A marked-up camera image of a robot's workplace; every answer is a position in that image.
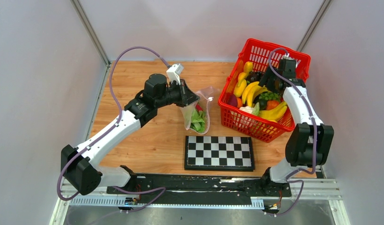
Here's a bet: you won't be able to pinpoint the clear zip top bag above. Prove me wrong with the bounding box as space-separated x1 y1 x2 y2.
180 86 219 135

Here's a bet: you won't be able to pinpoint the black white checkerboard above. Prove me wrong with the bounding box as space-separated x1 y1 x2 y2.
184 136 255 172

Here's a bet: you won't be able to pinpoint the purple eggplant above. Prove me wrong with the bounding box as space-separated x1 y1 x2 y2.
227 94 238 108

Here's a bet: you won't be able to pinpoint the dark purple grapes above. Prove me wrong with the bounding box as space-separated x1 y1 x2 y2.
246 71 264 83

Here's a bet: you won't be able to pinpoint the red orange fruit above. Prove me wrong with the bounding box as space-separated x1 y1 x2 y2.
266 100 280 110

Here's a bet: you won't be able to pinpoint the yellow banana bunch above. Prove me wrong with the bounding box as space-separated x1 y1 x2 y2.
258 101 288 122
242 82 268 107

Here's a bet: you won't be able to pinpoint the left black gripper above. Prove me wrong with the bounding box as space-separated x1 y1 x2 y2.
156 79 201 109

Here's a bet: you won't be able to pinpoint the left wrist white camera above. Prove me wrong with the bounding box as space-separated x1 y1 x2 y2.
166 63 184 85

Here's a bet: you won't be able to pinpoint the red plastic basket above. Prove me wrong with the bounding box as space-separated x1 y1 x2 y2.
218 38 310 143

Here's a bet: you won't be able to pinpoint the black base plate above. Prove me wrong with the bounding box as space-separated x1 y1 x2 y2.
124 173 291 205

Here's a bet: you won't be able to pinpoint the yellow pear squash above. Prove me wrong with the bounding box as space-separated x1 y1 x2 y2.
233 61 253 98

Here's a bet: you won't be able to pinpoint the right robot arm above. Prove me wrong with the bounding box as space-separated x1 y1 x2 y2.
259 56 334 196

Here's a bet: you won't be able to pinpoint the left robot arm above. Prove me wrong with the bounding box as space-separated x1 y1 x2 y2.
61 74 200 195

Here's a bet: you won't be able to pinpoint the red chili pepper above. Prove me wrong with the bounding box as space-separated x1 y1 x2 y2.
195 103 204 113

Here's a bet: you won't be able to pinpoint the green napa cabbage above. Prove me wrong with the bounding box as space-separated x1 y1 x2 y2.
190 109 206 133

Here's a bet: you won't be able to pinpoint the green grapes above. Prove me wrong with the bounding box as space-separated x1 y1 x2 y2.
258 91 280 101

